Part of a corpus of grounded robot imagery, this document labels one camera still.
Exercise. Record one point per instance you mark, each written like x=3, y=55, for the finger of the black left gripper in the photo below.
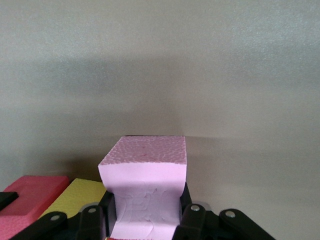
x=7, y=198

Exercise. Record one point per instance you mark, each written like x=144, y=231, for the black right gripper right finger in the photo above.
x=212, y=227

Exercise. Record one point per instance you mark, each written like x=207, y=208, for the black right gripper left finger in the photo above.
x=75, y=225

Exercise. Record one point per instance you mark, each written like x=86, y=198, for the red foam cube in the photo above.
x=32, y=197

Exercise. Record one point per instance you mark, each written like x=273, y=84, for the yellow foam cube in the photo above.
x=77, y=195

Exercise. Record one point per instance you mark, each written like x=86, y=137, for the pink foam cube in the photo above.
x=145, y=175

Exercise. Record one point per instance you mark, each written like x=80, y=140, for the brown table mat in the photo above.
x=150, y=75

